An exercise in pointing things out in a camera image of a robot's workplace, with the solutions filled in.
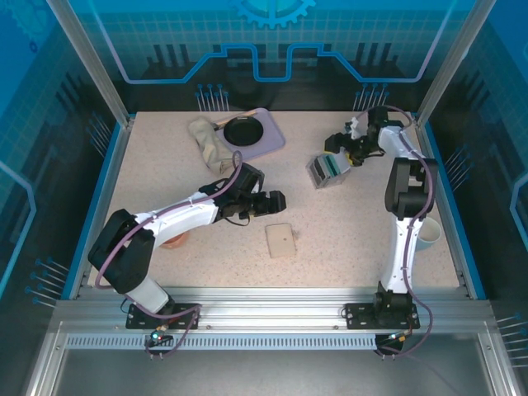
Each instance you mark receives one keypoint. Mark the teal card stack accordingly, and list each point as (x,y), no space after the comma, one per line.
(333,165)

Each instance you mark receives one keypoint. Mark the beige crumpled cloth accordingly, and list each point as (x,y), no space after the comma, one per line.
(210,148)

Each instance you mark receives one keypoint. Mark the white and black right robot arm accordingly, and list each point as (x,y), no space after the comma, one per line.
(402,255)

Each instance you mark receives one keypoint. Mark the wooden stick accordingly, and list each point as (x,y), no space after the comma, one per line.
(239,116)

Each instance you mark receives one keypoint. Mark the beige card holder wallet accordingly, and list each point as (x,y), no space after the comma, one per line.
(281,241)

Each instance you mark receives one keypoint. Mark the silver VIP card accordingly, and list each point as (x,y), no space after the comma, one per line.
(343,167)

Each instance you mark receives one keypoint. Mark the aluminium side rail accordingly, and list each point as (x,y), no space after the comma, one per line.
(461,264)
(117,165)

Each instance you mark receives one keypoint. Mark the black round plate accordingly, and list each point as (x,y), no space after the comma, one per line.
(243,131)

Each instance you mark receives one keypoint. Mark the grey metal panel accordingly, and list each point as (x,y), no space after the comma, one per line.
(268,371)

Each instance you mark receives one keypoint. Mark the aluminium frame post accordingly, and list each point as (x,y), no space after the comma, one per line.
(450,62)
(94,62)

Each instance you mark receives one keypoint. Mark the white cup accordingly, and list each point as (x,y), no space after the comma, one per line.
(429,235)

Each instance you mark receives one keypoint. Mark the orange bowl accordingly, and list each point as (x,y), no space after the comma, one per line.
(175,243)

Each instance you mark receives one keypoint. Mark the small LED connector board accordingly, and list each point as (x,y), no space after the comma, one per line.
(398,337)
(156,337)

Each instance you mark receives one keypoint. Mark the grey box with green contents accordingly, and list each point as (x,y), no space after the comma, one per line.
(330,181)

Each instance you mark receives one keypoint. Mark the aluminium frame rail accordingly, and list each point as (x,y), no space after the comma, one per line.
(268,313)

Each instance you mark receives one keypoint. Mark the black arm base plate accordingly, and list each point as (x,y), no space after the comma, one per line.
(359,317)
(185,317)

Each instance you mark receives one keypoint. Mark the lavender plastic tray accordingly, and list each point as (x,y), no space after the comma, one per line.
(272,140)

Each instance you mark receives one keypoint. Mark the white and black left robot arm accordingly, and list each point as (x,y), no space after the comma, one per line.
(181,214)

